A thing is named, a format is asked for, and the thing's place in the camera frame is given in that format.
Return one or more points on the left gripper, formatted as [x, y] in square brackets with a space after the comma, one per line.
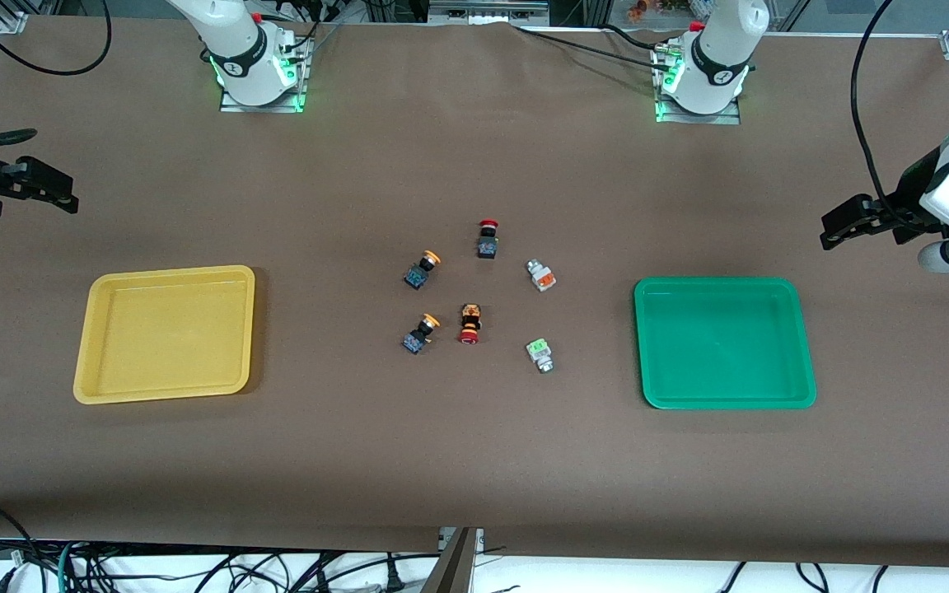
[905, 195]

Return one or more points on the green button orange contact block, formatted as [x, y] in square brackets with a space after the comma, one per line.
[543, 277]

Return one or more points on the yellow push button blue base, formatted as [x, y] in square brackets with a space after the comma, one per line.
[417, 338]
[418, 276]

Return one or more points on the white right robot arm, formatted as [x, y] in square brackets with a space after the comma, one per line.
[236, 49]

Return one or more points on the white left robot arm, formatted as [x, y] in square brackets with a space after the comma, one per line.
[722, 58]

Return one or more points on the green plastic tray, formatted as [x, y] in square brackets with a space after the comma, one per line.
[726, 346]

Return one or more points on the yellow plastic tray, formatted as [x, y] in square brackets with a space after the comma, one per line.
[165, 338]

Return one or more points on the red push button blue base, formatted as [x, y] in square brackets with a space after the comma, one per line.
[488, 243]

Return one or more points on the red emergency button yellow base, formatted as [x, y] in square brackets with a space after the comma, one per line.
[469, 324]

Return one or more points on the aluminium profile bar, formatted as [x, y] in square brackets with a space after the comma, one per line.
[487, 10]

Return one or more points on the brown table cover mat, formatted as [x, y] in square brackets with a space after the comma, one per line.
[474, 461]

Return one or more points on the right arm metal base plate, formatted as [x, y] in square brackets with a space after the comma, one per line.
[297, 91]

